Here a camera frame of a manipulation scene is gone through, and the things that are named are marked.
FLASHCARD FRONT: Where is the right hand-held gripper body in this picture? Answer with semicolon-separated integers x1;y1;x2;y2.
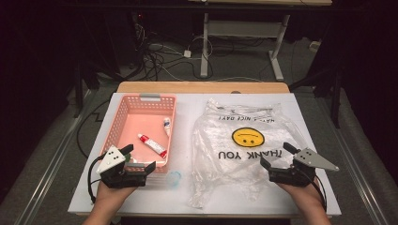
268;147;340;188

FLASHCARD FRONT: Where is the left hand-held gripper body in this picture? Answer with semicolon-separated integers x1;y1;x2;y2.
96;145;148;189

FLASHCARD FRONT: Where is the red and white tube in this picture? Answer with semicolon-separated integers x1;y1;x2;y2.
137;133;168;158

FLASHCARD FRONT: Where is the pink plastic basket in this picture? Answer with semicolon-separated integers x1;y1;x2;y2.
97;93;177;174

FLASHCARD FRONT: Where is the small white and blue tube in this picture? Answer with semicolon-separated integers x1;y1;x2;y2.
162;116;173;138

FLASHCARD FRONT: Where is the clear plastic bag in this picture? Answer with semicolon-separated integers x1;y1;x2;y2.
188;97;309;210

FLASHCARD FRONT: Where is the person's left hand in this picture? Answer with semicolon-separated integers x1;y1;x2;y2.
95;181;139;209

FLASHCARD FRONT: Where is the person's right hand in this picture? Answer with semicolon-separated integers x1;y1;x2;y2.
276;182;325;211

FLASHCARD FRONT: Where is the clear plastic cup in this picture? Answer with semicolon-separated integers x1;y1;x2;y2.
165;170;183;189

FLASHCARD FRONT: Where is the white board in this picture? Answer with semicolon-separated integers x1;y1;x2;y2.
68;92;342;217

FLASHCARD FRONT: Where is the black stand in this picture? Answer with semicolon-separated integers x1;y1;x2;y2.
73;62;86;119
289;62;344;129

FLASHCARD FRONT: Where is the left hand-held gripper cable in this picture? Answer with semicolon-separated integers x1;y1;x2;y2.
87;153;107;204

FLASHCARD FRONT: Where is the hand-held gripper cable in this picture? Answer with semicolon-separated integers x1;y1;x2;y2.
308;170;328;212
87;153;107;204

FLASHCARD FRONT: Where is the right hand-held gripper cable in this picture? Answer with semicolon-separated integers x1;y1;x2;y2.
308;170;328;212

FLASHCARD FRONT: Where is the black floor cable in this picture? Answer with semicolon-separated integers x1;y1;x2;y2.
76;99;111;158

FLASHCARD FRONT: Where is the metal floor rail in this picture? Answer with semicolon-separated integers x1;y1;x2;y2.
315;93;392;225
13;88;95;225

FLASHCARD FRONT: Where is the tangle of floor cables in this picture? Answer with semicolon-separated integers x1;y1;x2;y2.
130;12;217;83

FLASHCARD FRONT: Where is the white desk frame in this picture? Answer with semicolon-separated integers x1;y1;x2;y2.
200;12;290;83

